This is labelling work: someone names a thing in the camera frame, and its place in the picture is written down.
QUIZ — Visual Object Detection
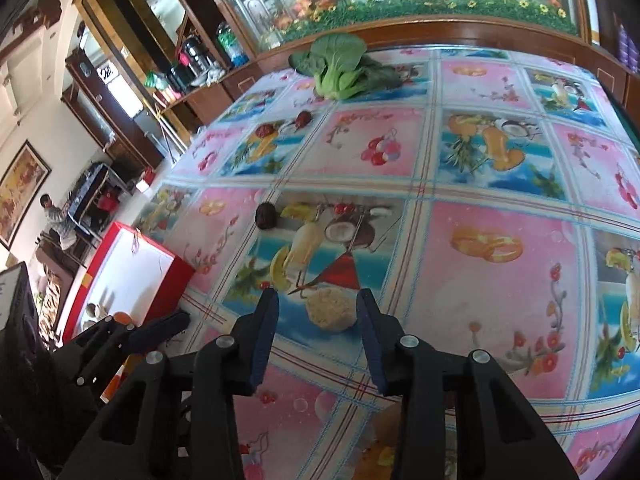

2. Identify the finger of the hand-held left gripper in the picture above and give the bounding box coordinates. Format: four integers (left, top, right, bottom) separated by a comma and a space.
75, 316, 136, 386
125, 311, 192, 361

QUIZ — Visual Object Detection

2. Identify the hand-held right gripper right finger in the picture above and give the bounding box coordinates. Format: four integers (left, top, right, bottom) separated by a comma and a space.
356, 287, 581, 480

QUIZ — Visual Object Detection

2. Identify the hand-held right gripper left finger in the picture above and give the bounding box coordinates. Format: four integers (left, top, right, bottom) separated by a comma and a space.
60, 287, 281, 480

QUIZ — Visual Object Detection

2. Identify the red box with white inside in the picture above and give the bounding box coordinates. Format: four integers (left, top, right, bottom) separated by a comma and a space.
52, 221, 196, 346

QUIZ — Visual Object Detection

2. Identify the green bok choy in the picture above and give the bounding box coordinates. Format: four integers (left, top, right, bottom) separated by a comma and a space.
289, 32, 403, 101

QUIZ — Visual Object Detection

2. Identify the printed fruit tablecloth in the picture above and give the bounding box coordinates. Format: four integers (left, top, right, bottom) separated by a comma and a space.
130, 45, 640, 480

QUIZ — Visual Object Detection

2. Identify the black kettle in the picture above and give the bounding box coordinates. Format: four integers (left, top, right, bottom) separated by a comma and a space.
165, 62, 188, 93

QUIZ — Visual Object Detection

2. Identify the black thermos jug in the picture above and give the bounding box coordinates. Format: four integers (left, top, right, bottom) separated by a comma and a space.
180, 35, 213, 78

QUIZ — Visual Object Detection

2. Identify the green plastic bottle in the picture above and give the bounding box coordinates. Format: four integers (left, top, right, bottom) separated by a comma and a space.
216, 22, 248, 67

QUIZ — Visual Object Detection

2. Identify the wooden display cabinet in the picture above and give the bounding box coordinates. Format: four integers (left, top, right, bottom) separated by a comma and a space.
72, 0, 261, 161

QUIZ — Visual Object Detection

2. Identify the framed wall picture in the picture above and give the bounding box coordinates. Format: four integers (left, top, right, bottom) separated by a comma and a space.
0, 141, 52, 250

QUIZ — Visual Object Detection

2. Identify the brown wall decoration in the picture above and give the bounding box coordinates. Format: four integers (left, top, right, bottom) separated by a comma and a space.
0, 0, 63, 61

